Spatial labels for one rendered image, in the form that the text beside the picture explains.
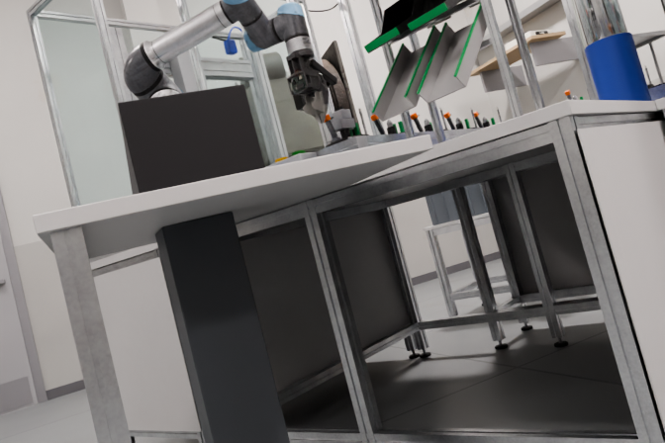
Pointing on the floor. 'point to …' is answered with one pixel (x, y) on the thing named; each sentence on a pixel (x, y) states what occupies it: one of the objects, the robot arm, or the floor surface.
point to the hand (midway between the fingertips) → (323, 119)
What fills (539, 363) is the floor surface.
